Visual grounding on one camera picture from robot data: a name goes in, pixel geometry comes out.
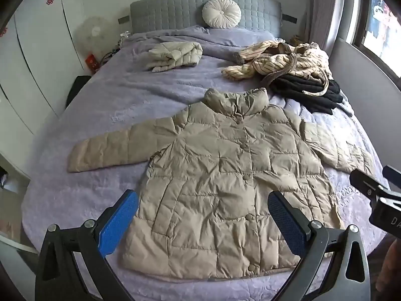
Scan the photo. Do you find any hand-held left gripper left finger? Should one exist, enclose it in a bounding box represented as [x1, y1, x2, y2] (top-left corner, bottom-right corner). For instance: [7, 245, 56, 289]
[34, 189, 139, 301]

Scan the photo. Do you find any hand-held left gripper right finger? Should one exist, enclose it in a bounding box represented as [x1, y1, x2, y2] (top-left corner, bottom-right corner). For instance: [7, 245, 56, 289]
[268, 190, 372, 301]

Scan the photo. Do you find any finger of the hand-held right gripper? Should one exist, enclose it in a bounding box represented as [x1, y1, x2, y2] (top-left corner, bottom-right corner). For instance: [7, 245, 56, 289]
[383, 165, 401, 192]
[349, 169, 390, 199]

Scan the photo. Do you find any beige puffer jacket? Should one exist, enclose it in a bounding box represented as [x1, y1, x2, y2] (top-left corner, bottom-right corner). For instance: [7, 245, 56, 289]
[67, 88, 376, 281]

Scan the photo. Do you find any person's right hand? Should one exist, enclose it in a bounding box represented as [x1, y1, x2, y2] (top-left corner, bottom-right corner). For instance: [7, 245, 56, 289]
[376, 237, 401, 295]

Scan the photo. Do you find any black garment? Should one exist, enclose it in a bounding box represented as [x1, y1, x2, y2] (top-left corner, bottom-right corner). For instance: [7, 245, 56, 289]
[270, 74, 343, 115]

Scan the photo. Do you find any bed with purple cover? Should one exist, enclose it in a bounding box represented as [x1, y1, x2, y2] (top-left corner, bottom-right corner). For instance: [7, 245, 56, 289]
[20, 25, 390, 301]

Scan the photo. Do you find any cream striped robe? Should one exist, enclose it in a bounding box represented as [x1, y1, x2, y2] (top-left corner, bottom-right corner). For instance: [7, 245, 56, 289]
[222, 39, 333, 96]

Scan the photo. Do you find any window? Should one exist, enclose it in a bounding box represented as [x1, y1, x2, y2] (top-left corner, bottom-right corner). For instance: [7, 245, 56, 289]
[360, 0, 401, 79]

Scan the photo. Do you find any folded cream puffer jacket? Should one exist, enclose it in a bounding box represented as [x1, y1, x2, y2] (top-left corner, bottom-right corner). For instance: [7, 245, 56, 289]
[148, 41, 204, 73]

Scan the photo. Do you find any white wardrobe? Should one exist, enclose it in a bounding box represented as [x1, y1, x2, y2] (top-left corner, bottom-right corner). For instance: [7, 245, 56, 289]
[0, 0, 94, 170]

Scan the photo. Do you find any grey curtain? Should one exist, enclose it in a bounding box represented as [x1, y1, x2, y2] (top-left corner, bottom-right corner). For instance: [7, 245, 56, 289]
[305, 0, 361, 47]

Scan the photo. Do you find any white standing fan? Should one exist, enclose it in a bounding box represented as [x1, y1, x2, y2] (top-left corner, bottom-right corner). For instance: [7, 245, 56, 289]
[76, 17, 109, 69]

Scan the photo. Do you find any grey quilted headboard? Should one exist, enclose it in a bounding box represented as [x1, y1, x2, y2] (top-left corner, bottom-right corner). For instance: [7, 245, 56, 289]
[118, 0, 297, 35]

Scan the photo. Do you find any round cream cushion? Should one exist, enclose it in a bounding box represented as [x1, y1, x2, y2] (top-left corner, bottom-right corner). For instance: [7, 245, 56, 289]
[202, 0, 242, 29]

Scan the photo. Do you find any black cable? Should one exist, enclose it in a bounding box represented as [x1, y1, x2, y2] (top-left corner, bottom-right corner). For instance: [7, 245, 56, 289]
[100, 39, 126, 66]

